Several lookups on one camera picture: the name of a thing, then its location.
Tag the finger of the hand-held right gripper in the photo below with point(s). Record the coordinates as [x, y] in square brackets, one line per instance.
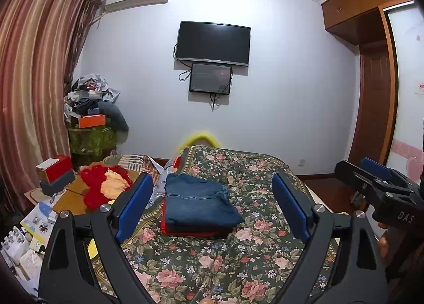
[354, 176]
[381, 170]

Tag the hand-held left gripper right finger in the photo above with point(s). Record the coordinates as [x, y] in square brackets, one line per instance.
[293, 204]

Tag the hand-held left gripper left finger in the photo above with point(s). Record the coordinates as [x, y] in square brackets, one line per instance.
[135, 204]

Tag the blue denim jacket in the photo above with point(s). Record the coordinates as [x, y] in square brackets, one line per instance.
[198, 201]

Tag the red garment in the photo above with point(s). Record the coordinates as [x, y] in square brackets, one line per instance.
[198, 234]

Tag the person's right hand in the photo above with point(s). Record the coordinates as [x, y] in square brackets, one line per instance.
[383, 246]

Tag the light striped cloth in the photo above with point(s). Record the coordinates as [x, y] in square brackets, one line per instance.
[162, 178]

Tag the patchwork patterned cloth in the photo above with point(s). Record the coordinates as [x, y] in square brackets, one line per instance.
[132, 161]

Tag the red plush toy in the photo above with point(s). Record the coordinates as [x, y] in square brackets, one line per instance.
[92, 188]

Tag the wooden desk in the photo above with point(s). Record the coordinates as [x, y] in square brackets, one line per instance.
[74, 194]

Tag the green covered cabinet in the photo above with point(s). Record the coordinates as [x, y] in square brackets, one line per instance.
[92, 140]

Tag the dark grey box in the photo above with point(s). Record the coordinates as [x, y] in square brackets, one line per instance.
[58, 184]

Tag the floral bed blanket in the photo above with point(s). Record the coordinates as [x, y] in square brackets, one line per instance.
[232, 257]

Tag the white sliding wardrobe door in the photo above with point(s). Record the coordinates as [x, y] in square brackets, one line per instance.
[405, 92]

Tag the red box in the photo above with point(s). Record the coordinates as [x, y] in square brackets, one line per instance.
[56, 168]

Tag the dark grey cloth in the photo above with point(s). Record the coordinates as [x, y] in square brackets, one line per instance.
[116, 118]

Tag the yellow pillow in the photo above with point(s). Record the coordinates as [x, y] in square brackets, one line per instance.
[198, 137]

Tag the orange box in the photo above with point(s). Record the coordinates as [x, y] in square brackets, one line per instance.
[92, 121]

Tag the pile of papers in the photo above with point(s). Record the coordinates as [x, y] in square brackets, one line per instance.
[29, 231]

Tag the pile of clutter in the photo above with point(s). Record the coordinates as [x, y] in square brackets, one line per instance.
[87, 92]

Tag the small black monitor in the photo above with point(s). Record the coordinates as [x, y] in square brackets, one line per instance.
[210, 78]

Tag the striped brown curtain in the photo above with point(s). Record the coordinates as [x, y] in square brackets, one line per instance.
[33, 75]

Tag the wooden overhead cabinet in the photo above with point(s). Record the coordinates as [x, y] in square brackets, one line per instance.
[361, 2]

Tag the black wall television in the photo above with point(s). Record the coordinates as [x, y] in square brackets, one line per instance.
[212, 42]

